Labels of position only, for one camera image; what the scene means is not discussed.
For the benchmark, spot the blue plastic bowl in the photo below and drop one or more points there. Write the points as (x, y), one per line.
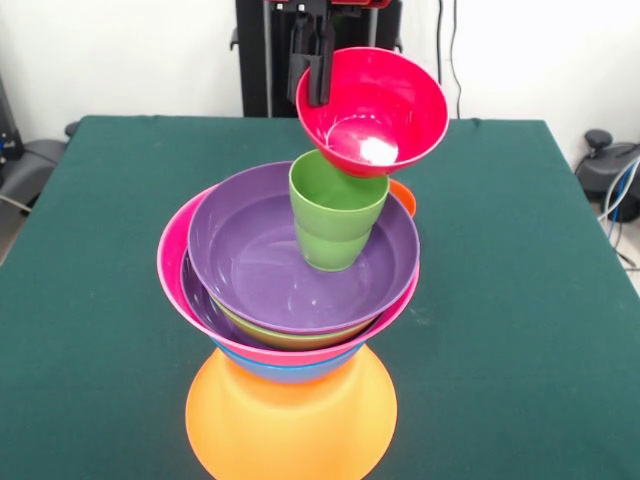
(295, 374)

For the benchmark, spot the purple plastic bowl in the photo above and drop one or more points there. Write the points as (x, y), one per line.
(197, 305)
(250, 260)

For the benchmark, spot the dark green tablecloth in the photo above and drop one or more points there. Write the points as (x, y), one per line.
(75, 300)

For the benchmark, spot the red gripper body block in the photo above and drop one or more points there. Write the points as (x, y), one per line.
(350, 3)

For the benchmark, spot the small orange-red plastic bowl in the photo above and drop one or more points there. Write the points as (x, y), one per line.
(406, 197)

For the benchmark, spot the black pedestal column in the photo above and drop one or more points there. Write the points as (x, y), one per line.
(260, 60)

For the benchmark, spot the green plastic bowl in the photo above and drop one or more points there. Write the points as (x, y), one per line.
(290, 341)

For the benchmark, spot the large orange plastic bowl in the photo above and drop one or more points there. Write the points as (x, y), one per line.
(290, 435)

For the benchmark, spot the green plastic cup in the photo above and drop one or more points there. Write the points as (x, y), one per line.
(335, 235)

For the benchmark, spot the large pink plastic bowl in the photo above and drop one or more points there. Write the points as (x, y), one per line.
(172, 270)

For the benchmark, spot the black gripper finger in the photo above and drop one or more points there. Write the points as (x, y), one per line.
(322, 70)
(300, 55)

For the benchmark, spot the small red-pink plastic bowl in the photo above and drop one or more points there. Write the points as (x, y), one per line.
(390, 100)

